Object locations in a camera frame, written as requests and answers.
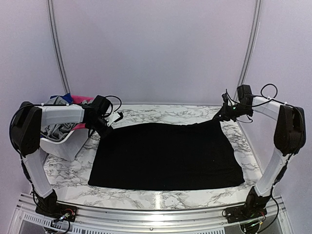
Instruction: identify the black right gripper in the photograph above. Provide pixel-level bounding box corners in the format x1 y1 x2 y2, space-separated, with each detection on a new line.
214 102 252 122

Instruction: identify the black t-shirt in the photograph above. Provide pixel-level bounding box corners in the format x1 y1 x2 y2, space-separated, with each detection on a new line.
88 119 245 191

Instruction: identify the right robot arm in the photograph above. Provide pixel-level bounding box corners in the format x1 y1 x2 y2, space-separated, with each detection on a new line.
214 84 306 218

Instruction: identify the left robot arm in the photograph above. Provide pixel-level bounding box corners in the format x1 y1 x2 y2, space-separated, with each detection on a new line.
9 95 123 217

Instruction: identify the white plastic laundry basket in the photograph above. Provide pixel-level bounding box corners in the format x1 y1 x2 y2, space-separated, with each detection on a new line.
40 128 89 162

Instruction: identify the pink garment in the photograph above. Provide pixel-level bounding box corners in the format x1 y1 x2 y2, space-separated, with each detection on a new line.
71 95 94 131

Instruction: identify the blue garment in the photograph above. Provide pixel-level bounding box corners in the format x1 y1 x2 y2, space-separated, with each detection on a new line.
50 93 74 104

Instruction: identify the grey garment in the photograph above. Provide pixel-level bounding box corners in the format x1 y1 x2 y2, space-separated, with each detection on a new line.
41 98 76 142

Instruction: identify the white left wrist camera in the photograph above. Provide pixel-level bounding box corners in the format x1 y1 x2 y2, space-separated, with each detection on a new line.
105 112 123 127

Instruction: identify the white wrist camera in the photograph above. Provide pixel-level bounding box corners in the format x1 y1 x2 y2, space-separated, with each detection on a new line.
105 112 123 127
222 92 232 106

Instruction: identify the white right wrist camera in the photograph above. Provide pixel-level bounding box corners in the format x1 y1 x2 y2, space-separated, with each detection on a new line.
222 92 232 106

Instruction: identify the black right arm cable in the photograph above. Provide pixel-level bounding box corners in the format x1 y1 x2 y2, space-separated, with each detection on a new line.
243 83 280 108

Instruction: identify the left aluminium corner post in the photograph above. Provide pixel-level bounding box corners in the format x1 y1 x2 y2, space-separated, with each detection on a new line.
46 0 71 94

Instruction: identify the aluminium corner post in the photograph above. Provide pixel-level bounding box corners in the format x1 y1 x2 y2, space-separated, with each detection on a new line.
46 0 71 94
231 0 262 88

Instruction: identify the right aluminium corner post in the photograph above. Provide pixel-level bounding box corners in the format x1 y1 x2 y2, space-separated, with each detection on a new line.
231 0 262 88

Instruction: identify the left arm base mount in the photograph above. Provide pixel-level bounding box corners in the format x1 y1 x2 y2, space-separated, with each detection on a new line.
36 203 78 222

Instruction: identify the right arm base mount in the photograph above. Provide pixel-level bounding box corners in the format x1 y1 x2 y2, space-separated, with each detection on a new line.
222 205 267 223

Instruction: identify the aluminium front frame rail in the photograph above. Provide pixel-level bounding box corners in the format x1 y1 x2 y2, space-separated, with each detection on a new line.
8 194 293 234

